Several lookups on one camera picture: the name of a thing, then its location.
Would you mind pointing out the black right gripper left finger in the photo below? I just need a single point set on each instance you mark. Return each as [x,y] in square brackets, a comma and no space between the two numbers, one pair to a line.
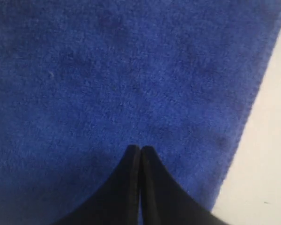
[116,202]

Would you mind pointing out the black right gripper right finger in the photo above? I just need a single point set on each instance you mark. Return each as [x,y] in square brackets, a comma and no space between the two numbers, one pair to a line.
[163,201]

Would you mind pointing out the blue towel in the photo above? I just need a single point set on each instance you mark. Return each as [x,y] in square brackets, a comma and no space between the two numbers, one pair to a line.
[82,79]

